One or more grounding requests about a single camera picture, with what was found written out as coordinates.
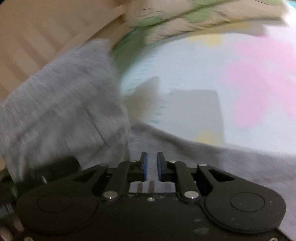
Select cream leaf-print pillow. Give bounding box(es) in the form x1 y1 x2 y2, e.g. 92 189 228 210
113 1 287 73

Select wooden headboard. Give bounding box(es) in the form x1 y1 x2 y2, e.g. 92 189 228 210
1 1 130 99

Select grey sweatpants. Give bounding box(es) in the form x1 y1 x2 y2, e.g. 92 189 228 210
1 40 295 238

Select floral white bed blanket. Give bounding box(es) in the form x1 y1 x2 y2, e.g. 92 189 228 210
113 21 296 155

